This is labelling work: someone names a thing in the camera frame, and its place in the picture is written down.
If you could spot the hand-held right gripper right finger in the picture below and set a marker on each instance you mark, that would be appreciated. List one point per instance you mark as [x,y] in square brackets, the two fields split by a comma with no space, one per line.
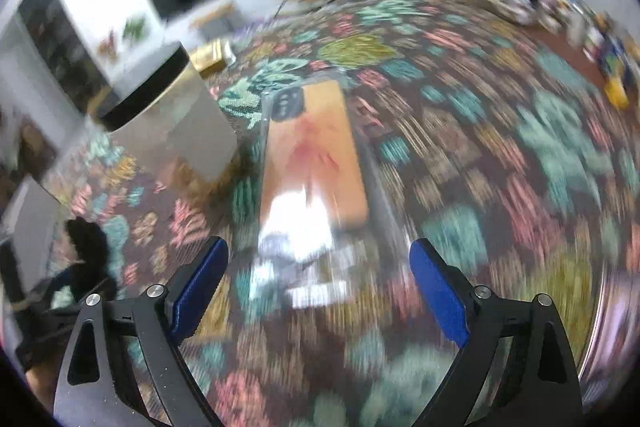
[437,294]

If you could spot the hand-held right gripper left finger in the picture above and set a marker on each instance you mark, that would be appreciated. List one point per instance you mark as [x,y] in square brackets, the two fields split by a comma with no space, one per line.
[197,289]

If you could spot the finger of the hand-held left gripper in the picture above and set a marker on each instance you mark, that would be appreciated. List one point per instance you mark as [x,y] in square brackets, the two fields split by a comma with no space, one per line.
[50,329]

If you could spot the white storage box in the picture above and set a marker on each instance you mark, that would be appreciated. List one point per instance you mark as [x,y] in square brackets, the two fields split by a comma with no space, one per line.
[30,227]

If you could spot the plastic bag with orange case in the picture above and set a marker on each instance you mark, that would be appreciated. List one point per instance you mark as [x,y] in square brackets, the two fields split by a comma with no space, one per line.
[312,157]

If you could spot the patterned woven blanket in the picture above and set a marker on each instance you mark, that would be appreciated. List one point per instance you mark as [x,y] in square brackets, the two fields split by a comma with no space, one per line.
[450,157]

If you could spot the clear plastic jar black lid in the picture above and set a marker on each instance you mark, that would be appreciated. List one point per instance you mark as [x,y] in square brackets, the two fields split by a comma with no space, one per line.
[170,122]

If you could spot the yellow flat box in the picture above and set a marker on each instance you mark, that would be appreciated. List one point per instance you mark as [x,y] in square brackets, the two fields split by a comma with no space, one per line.
[212,57]

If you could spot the red dried flowers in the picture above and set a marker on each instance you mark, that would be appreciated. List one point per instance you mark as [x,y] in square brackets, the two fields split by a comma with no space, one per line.
[107,46]

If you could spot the green potted plant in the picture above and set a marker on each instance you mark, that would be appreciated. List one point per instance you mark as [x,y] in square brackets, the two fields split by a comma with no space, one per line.
[134,28]

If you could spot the yellow bottle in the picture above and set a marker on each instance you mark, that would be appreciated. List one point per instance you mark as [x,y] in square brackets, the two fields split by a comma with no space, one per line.
[618,92]

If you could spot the small wooden bench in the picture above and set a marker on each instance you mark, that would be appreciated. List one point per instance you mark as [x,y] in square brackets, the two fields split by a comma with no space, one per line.
[215,17]

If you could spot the black glass cabinet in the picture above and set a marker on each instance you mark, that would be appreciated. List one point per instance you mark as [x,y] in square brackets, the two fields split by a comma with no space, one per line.
[60,42]

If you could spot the metal bowl with items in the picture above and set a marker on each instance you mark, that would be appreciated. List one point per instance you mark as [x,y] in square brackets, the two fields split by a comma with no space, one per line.
[502,2]

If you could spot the row of cosmetic bottles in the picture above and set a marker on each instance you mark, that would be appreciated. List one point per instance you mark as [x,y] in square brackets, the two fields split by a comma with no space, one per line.
[575,17]

